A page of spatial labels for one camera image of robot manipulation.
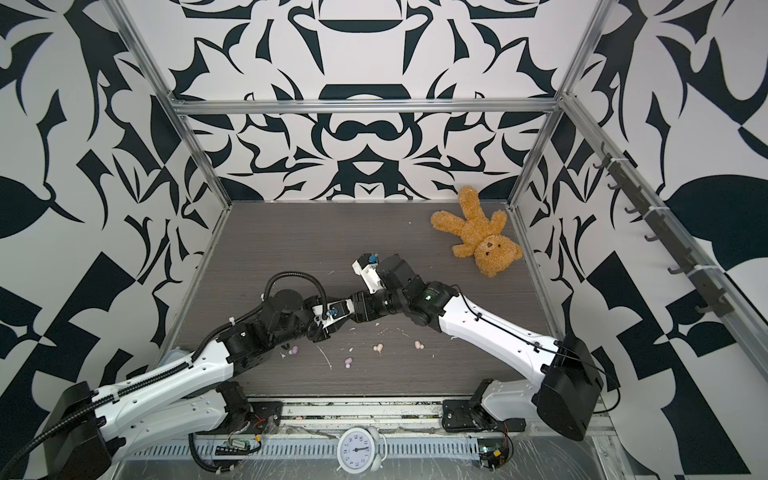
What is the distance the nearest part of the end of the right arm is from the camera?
64cm

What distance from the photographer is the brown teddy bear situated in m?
0.98

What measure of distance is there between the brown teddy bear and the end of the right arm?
468 mm
